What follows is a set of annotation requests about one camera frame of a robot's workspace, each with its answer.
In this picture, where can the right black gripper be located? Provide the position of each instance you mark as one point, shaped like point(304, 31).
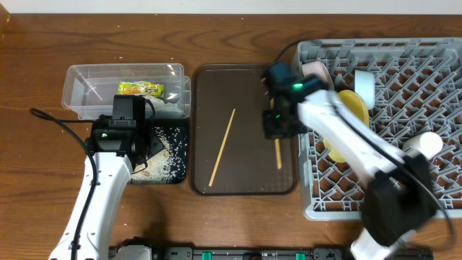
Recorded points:
point(272, 132)

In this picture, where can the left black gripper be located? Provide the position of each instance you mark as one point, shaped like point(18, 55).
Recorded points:
point(154, 145)

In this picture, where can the wooden chopstick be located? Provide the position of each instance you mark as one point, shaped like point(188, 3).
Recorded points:
point(221, 149)
point(277, 145)

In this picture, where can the pile of rice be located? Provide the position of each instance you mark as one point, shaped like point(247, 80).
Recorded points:
point(169, 165)

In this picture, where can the white napkin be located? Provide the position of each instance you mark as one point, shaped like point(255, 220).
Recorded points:
point(161, 107)

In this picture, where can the green snack wrapper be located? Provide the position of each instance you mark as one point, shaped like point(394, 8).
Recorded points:
point(141, 88)

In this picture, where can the white rice bowl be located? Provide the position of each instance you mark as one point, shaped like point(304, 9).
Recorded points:
point(317, 68)

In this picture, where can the yellow plate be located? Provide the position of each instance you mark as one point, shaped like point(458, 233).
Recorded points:
point(356, 105)

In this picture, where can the light blue bowl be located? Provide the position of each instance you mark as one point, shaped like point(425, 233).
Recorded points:
point(364, 86)

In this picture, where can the white cup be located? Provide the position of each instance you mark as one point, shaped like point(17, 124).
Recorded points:
point(427, 143)

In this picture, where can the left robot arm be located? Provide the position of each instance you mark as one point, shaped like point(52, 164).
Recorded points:
point(87, 234)

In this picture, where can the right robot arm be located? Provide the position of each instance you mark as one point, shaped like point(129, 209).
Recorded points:
point(398, 197)

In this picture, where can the black food waste tray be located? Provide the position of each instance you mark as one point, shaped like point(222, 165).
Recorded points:
point(156, 148)

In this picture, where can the clear plastic waste bin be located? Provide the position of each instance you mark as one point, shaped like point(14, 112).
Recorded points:
point(89, 89)

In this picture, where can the grey dishwasher rack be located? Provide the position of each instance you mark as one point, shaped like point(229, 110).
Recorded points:
point(417, 89)

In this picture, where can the brown serving tray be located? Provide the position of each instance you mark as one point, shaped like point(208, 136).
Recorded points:
point(248, 163)

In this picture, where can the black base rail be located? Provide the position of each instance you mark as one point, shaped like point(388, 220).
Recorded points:
point(186, 253)

